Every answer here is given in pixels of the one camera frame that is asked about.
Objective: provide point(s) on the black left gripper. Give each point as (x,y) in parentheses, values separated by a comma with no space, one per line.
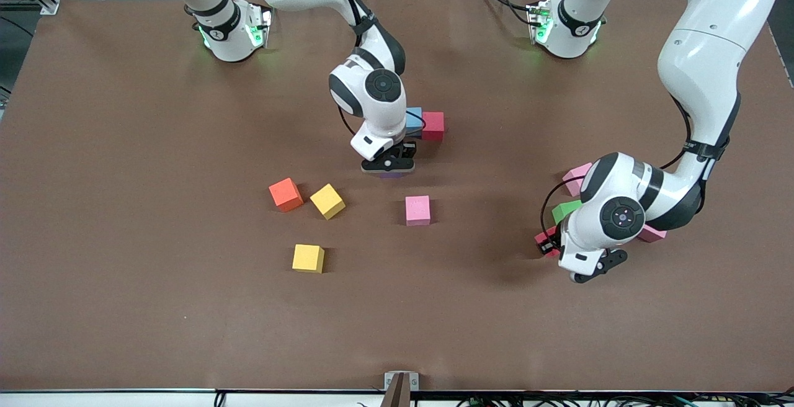
(554,239)

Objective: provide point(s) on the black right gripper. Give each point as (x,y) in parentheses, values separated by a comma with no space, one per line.
(409,147)

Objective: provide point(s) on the red foam cube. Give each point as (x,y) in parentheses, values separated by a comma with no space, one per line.
(549,255)
(433,126)

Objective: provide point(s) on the blue foam cube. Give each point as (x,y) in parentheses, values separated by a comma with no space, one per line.
(414,118)

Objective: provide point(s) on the green foam cube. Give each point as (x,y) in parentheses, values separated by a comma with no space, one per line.
(563,211)

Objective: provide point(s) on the pink foam cube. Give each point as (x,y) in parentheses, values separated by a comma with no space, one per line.
(574,178)
(653,235)
(417,210)

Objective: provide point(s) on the yellow foam cube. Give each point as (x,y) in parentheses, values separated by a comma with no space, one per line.
(308,258)
(327,201)

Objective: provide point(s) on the orange foam cube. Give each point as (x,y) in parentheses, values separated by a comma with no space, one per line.
(286,194)

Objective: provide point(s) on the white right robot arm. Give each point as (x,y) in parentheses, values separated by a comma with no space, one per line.
(384,118)

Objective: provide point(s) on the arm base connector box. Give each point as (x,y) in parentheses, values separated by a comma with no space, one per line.
(539,22)
(258,25)

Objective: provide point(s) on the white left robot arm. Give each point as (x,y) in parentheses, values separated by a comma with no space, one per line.
(701,59)

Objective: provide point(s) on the large table cover sheet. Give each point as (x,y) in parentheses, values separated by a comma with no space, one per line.
(124,177)

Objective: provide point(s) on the grey metal table bracket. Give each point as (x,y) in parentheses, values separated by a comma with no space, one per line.
(401,382)

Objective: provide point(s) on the white table edge rail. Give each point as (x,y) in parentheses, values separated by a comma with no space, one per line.
(93,401)

